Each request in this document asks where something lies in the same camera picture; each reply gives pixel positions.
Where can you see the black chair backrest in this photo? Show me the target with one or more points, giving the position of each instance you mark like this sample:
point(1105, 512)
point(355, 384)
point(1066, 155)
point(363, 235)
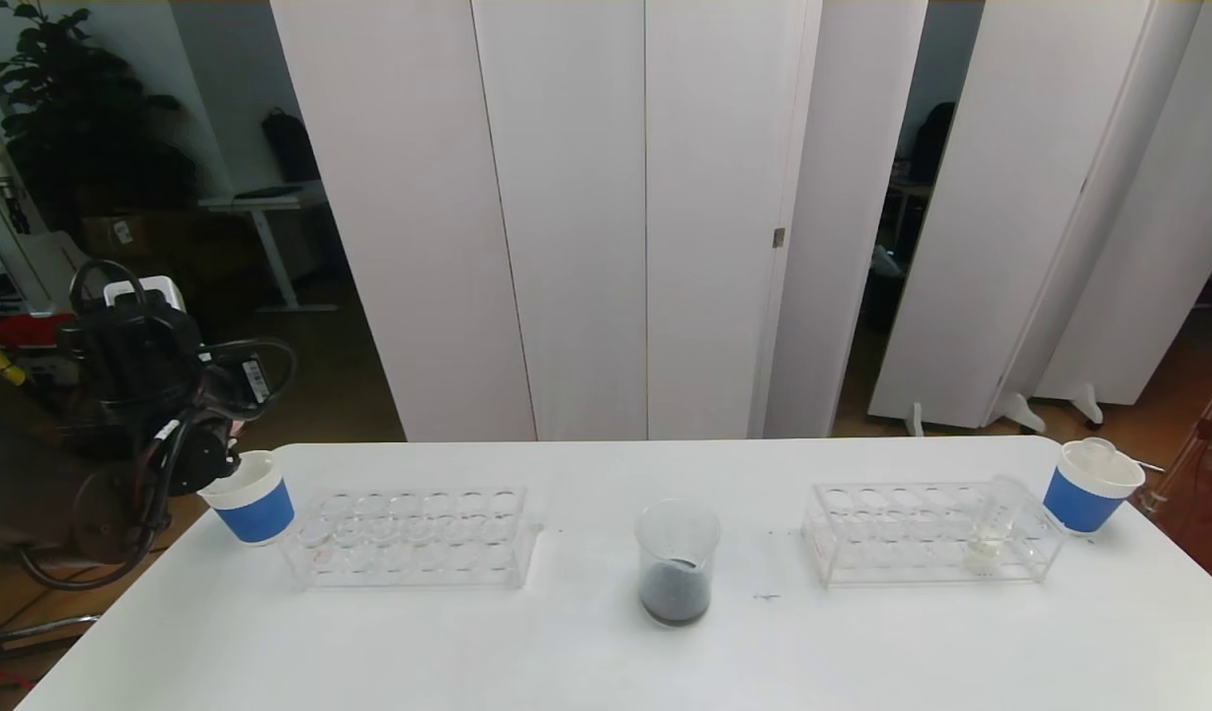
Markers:
point(931, 143)

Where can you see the clear plastic test tube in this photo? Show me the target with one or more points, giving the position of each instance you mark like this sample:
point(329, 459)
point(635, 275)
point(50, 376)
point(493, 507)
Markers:
point(1091, 452)

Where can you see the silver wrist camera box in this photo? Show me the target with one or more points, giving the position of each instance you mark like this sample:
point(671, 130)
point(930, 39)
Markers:
point(156, 289)

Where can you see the white machine with base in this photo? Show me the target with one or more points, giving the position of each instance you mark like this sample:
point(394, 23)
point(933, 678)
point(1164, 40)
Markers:
point(23, 247)

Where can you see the white office desk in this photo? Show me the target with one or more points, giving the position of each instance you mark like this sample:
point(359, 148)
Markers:
point(265, 204)

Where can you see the black laptop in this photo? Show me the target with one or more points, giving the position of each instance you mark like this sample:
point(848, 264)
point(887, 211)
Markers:
point(270, 193)

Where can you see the black backpack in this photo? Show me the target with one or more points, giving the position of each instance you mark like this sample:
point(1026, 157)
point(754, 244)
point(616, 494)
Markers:
point(289, 148)

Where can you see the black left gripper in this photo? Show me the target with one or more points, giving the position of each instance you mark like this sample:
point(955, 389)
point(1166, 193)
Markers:
point(255, 379)

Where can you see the yellow liquid test tube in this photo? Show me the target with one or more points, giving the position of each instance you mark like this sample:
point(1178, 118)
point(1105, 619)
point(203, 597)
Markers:
point(983, 553)

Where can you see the clear acrylic test tube rack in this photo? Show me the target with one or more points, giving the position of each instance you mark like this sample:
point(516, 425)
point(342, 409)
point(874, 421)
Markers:
point(418, 555)
point(912, 555)

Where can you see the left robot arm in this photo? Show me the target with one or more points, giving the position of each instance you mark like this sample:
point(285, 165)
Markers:
point(121, 365)

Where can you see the white partition panel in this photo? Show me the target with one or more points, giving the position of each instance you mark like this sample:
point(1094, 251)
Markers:
point(566, 197)
point(1001, 197)
point(1169, 247)

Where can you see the dark green potted plant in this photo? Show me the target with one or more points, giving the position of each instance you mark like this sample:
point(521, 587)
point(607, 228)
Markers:
point(72, 128)

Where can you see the brown cardboard box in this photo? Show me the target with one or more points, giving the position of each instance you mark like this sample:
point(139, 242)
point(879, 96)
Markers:
point(141, 235)

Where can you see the brown metal stand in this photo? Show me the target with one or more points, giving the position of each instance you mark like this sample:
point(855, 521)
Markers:
point(1201, 430)

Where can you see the white blue paper cup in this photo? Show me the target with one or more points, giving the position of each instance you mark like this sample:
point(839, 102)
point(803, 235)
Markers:
point(260, 513)
point(1080, 504)

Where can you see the silver metal frame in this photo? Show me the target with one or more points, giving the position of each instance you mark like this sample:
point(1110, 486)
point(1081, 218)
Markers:
point(42, 629)

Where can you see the red plastic box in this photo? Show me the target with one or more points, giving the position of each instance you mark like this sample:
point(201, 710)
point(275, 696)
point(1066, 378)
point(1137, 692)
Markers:
point(18, 329)

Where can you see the clear glass beaker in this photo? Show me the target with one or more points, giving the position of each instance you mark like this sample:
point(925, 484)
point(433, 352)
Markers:
point(675, 597)

